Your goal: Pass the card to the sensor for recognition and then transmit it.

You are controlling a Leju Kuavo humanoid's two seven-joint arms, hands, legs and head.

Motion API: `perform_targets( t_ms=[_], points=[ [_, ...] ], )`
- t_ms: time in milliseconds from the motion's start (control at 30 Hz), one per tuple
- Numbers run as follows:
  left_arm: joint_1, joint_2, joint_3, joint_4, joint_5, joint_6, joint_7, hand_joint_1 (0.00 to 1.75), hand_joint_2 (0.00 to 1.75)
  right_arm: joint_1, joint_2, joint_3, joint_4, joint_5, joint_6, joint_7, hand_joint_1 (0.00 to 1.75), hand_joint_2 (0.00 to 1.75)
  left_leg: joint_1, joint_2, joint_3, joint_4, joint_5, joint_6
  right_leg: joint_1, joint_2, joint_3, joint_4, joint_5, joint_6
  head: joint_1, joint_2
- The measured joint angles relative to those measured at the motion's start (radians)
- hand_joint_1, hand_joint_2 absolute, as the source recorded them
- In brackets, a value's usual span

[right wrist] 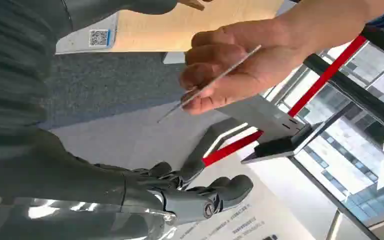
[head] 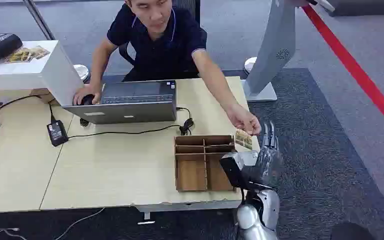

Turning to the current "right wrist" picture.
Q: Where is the black window frame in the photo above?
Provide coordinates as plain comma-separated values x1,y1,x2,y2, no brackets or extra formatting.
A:
288,24,384,240

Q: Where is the grey kiosk stand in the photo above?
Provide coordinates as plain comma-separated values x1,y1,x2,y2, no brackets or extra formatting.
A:
178,95,327,186

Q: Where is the white printed sign board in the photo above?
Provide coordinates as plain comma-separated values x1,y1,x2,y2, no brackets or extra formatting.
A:
175,155,317,240

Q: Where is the red floor tape strip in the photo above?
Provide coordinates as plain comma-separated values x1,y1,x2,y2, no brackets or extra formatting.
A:
201,34,368,168

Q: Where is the person's left hand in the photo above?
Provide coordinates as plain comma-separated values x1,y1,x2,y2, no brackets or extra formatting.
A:
178,16,309,116

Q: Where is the steel post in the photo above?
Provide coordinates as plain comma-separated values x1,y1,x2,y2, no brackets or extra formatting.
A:
325,208,344,240

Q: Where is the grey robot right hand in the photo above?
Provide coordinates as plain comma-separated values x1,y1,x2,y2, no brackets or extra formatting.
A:
0,0,255,240

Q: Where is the white QR code label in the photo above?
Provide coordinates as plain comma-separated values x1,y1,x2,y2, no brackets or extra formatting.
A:
56,13,119,55

